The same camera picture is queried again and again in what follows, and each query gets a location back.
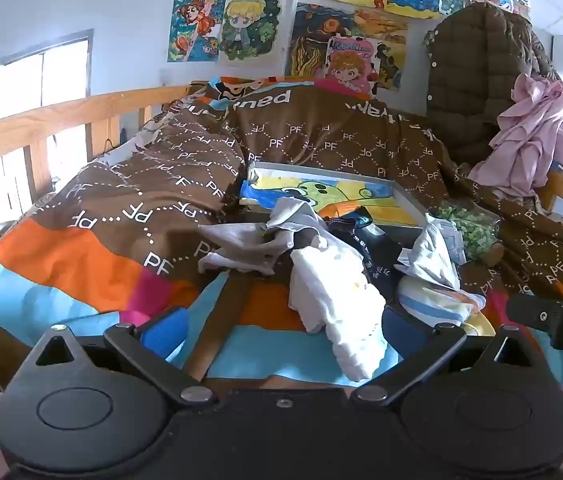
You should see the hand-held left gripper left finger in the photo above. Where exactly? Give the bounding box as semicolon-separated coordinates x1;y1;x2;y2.
22;309;217;407

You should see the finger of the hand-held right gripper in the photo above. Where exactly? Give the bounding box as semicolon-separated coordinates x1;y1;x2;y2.
505;292;563;335

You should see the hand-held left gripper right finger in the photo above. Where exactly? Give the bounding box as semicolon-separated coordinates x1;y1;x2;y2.
351;309;552;407

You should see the pastel striped cloth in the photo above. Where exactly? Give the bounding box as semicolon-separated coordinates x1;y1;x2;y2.
396;275;495;336

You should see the white baby garment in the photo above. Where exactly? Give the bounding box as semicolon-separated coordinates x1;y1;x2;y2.
289;247;387;381

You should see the striped blue white garment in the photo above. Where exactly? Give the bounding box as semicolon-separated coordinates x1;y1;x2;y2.
396;215;466;291

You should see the taupe cloth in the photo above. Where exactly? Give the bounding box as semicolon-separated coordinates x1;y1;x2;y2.
198;222;295;276

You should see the grey box with cartoon lining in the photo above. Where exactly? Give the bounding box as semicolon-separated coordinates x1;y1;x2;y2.
238;161;429;233

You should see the light grey cloth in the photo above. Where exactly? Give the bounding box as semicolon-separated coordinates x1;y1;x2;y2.
266;196;329;253

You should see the black garment with printed band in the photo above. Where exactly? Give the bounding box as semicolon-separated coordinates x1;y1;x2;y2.
326;212;415;301

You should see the green floral cloth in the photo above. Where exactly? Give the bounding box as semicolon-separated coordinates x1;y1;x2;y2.
434;205;505;266

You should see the pink cloth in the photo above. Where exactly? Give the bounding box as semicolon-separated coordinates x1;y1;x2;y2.
469;74;563;201

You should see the brown printed blanket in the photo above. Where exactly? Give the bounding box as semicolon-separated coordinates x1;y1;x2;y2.
0;75;563;391

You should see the brown puffer jacket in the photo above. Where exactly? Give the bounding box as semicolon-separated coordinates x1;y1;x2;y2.
424;2;562;166

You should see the pink cartoon boy poster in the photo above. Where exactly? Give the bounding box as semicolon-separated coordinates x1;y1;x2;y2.
322;35;379;97

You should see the bright window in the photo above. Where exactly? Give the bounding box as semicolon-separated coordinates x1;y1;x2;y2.
0;30;95;231

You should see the yellow orange landscape painting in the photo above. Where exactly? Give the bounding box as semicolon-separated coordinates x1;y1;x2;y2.
354;7;409;92

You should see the dark blue swirl painting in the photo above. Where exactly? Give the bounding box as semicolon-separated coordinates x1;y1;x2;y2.
285;2;362;81

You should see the black cable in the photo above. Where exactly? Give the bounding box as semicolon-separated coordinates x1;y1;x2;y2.
100;127;130;155

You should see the wooden bed rail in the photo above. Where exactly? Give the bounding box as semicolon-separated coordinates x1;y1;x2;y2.
0;84;202;228

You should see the orange-haired girl wall poster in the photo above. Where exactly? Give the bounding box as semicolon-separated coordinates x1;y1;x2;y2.
168;0;227;63

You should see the blond boy wall poster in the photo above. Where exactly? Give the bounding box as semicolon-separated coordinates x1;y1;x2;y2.
218;0;296;68

